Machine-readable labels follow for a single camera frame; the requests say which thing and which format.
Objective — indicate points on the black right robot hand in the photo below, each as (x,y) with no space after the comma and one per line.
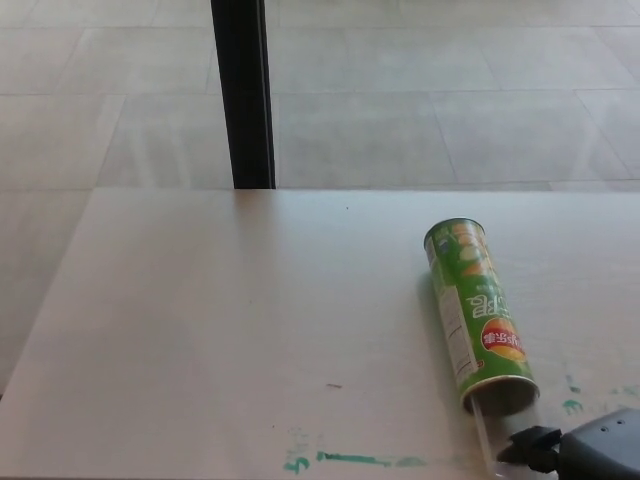
(535,447)

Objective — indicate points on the clear plastic chips tray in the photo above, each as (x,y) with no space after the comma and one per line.
(487,450)

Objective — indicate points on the green chips can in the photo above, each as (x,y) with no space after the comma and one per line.
(475,310)

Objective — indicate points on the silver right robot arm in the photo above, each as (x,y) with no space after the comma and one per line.
(605,445)

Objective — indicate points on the black vertical post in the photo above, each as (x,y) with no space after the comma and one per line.
(242,100)

